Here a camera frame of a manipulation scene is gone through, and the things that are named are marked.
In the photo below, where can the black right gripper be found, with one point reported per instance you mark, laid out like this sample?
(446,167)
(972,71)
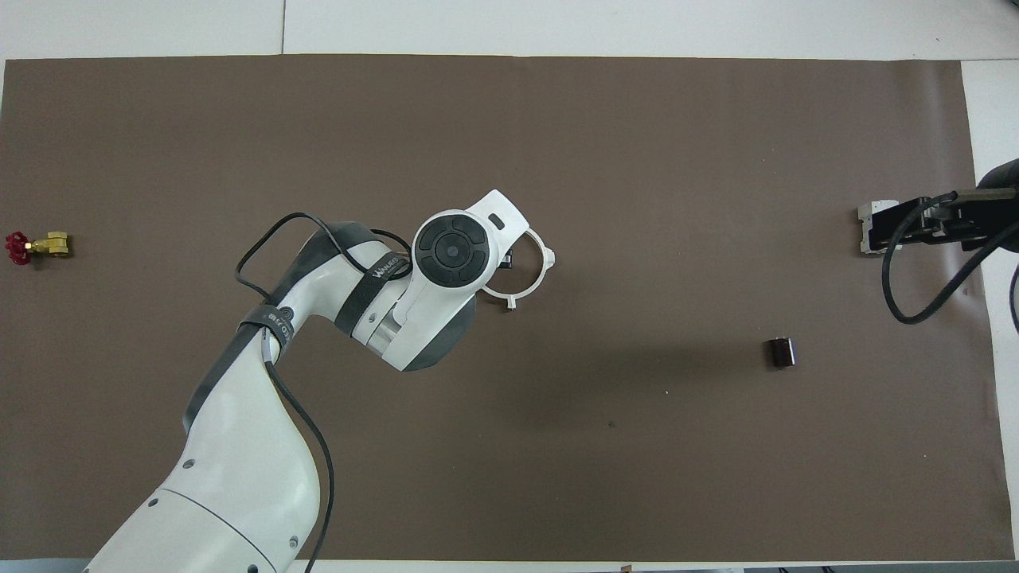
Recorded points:
(999,215)

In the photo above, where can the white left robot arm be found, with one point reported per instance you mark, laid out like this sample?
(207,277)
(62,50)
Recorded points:
(239,461)

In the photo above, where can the small black cylinder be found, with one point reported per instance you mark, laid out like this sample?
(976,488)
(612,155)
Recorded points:
(782,353)

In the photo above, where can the brown table mat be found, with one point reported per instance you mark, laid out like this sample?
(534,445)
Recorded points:
(637,143)

